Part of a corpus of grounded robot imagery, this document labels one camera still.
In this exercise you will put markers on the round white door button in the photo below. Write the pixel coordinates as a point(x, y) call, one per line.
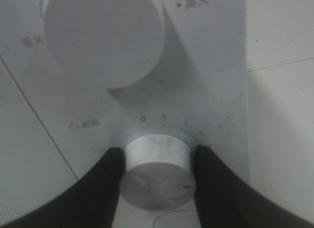
point(177, 219)

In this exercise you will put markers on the upper white power knob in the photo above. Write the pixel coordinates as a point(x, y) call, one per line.
point(105, 43)

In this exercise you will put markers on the white microwave oven body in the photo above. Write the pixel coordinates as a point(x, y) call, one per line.
point(197, 92)

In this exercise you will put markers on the white timer knob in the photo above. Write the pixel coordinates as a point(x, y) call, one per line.
point(159, 173)

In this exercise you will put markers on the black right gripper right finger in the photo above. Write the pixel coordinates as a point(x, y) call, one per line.
point(223, 200)

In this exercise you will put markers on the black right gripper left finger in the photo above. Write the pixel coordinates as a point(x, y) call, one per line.
point(89, 203)

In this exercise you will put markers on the white microwave door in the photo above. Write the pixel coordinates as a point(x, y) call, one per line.
point(32, 171)

